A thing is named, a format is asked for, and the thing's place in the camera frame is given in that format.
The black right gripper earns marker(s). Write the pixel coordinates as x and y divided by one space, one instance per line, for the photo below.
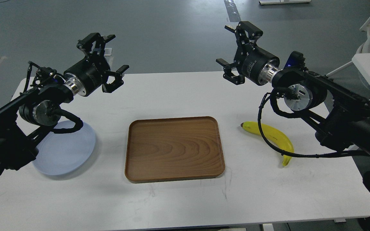
256 60

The grey floor tape strip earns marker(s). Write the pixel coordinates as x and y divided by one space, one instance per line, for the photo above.
232 11

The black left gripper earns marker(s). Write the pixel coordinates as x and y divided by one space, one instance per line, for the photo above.
86 76

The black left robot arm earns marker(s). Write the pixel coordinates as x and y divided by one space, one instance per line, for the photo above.
29 118

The white table base bar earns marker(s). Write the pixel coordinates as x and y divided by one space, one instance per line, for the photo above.
272 2

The yellow banana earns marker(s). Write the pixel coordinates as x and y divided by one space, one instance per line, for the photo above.
271 133

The white floor tape patch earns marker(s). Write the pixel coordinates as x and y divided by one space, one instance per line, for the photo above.
107 51

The brown wooden tray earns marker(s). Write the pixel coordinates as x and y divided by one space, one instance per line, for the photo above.
181 148

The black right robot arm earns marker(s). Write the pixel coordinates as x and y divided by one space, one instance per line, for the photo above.
340 117

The light blue plate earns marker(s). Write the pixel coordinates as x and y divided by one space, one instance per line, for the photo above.
63 153

